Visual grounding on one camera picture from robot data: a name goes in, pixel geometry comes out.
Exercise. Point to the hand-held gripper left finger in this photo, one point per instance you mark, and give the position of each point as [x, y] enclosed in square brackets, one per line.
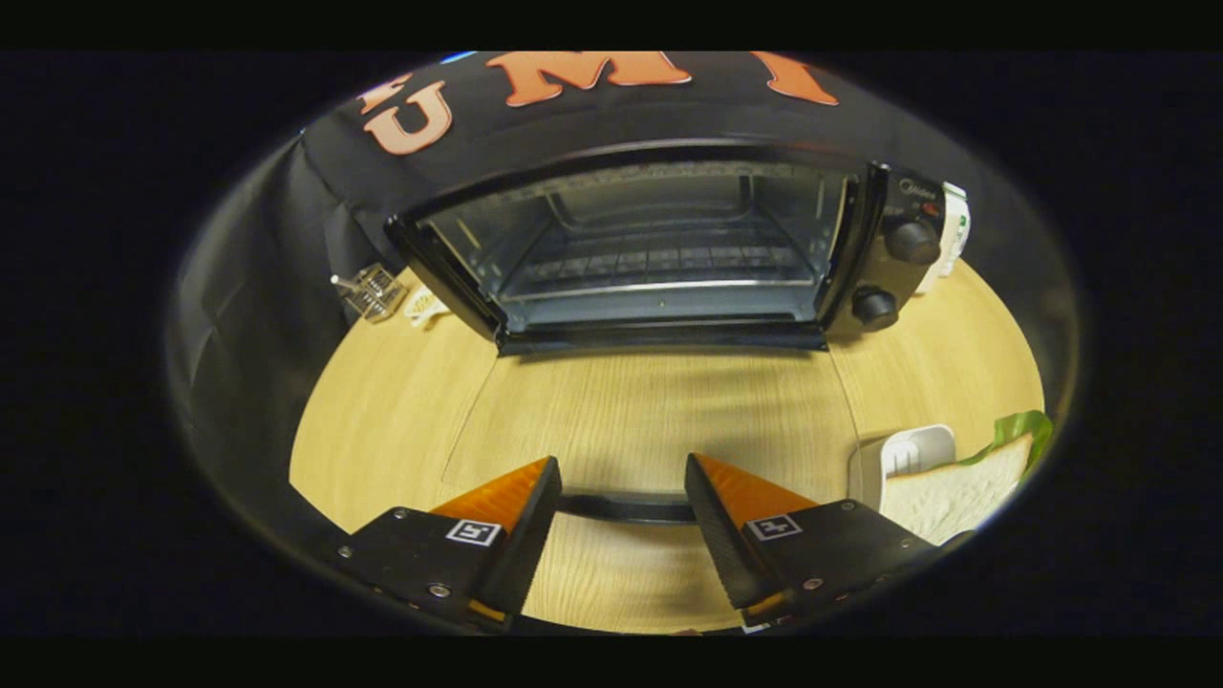
[530, 535]

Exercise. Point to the black toaster oven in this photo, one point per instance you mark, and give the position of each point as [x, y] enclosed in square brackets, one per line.
[908, 277]

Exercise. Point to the lettuce sandwich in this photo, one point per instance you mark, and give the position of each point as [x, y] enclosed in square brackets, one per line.
[955, 497]

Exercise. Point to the white slotted holder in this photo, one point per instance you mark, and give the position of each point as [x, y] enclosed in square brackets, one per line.
[908, 449]

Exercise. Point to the small white tag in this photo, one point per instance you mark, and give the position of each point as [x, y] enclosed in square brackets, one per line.
[425, 306]

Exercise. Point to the white plastic box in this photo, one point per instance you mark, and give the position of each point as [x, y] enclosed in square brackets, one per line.
[955, 239]

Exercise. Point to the black backdrop cloth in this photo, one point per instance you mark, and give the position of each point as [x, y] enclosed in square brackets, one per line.
[287, 287]

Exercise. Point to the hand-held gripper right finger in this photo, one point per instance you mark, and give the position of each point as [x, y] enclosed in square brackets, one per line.
[721, 535]

